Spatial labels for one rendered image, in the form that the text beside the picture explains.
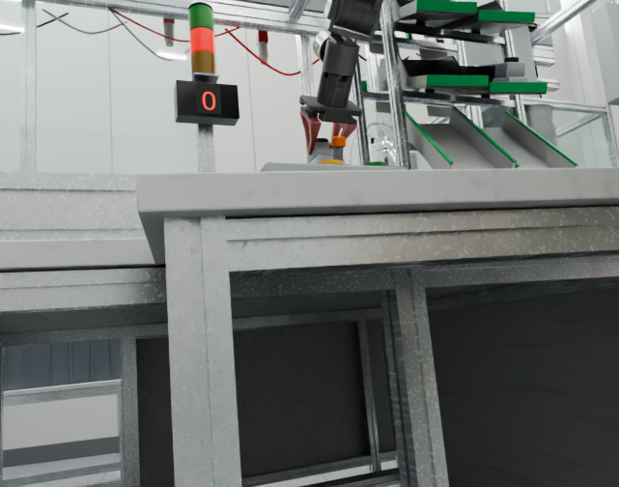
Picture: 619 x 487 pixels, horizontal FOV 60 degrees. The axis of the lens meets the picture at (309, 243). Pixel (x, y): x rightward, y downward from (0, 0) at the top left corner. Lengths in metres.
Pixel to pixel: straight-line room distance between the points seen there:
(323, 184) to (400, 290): 0.35
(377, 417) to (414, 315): 1.97
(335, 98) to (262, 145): 3.94
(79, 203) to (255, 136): 4.23
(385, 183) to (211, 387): 0.20
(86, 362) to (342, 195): 2.38
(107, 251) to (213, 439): 0.29
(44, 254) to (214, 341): 0.28
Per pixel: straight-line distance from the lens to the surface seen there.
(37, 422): 4.66
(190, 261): 0.40
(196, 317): 0.40
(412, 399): 0.73
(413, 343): 0.73
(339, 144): 0.94
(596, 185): 0.53
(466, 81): 1.13
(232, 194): 0.40
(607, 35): 2.66
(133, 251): 0.63
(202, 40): 1.16
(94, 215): 0.72
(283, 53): 5.32
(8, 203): 0.73
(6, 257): 0.63
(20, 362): 2.75
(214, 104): 1.09
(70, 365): 2.72
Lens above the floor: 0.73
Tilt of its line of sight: 10 degrees up
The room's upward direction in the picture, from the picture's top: 5 degrees counter-clockwise
